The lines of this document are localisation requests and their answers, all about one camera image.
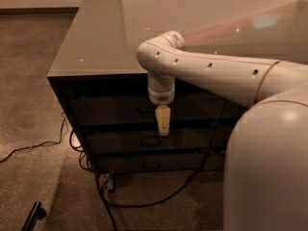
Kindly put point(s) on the black object on floor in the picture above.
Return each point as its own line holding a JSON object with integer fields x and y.
{"x": 37, "y": 213}

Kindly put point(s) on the grey power strip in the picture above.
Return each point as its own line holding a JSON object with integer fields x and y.
{"x": 111, "y": 182}

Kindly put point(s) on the white gripper with vents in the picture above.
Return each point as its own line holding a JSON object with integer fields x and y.
{"x": 161, "y": 97}

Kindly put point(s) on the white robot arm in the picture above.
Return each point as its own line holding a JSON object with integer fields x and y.
{"x": 265, "y": 184}

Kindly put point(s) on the dark cabinet with glossy top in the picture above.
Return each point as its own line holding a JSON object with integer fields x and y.
{"x": 98, "y": 57}

